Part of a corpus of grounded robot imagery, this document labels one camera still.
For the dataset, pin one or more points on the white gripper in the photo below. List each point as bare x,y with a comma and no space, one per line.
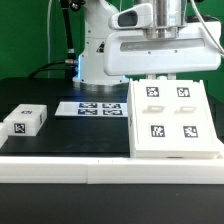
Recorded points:
132,53

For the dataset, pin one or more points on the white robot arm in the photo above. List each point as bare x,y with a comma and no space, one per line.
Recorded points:
87,29

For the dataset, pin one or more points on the white U-shaped fence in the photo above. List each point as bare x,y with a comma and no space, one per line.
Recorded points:
110,170

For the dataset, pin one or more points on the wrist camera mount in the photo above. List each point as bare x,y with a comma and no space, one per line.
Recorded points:
137,17

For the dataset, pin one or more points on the white marker base plate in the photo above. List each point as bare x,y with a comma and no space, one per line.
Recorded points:
91,109

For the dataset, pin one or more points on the white cabinet door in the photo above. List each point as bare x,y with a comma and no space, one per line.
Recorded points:
191,117
148,117

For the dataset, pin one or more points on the white cabinet body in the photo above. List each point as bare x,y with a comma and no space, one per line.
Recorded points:
173,151

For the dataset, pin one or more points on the white cabinet top block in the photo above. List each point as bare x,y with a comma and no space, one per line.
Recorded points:
26,119

